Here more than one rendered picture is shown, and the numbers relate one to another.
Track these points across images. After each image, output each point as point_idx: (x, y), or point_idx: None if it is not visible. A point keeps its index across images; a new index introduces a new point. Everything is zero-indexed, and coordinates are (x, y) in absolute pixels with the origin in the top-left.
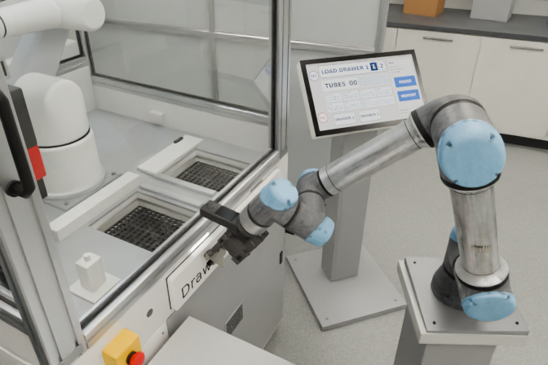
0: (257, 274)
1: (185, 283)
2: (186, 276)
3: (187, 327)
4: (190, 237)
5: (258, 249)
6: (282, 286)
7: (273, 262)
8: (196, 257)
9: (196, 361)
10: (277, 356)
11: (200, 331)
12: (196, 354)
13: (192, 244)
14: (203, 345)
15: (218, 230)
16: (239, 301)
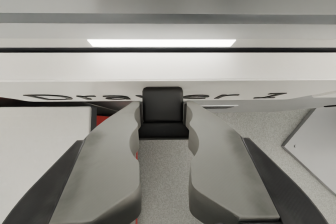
0: (284, 103)
1: (42, 94)
2: (35, 90)
3: (63, 122)
4: None
5: (323, 98)
6: (299, 109)
7: (319, 104)
8: (92, 82)
9: (5, 183)
10: (238, 122)
11: (67, 148)
12: (19, 174)
13: (92, 32)
14: (42, 173)
15: (284, 64)
16: (232, 104)
